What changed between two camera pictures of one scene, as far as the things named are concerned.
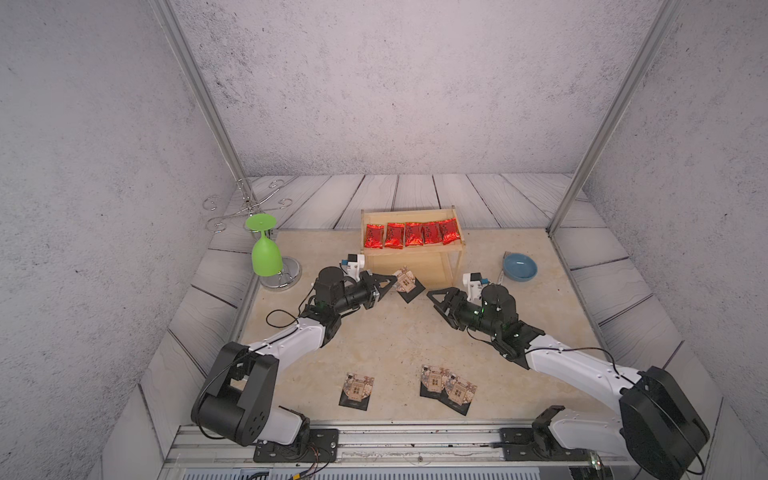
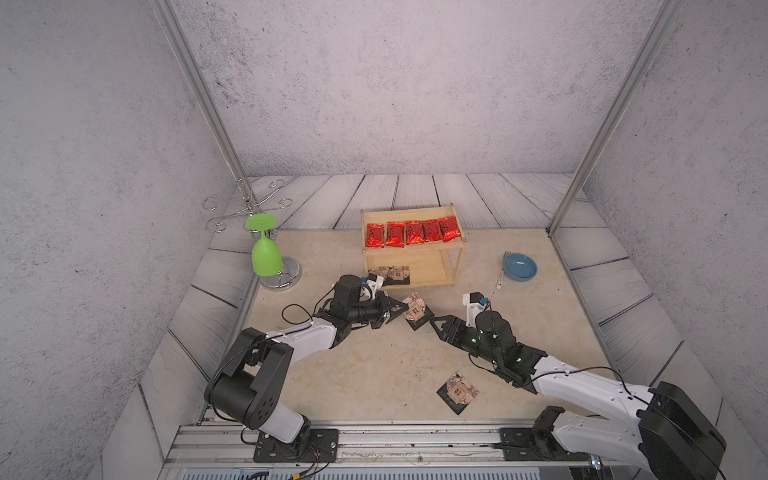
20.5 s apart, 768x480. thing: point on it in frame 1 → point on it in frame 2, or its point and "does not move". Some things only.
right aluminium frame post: x=654 y=33 does not move
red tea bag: x=449 y=231 does not move
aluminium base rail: x=207 y=447 does not move
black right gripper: x=453 y=319 → x=448 y=328
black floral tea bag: x=405 y=280 → x=385 y=271
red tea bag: x=414 y=234 does not move
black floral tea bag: x=356 y=391 → x=398 y=275
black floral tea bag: x=458 y=393 does not move
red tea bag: x=432 y=232 does not move
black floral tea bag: x=433 y=381 → x=417 y=312
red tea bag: x=373 y=237 does not move
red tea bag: x=394 y=238 does not move
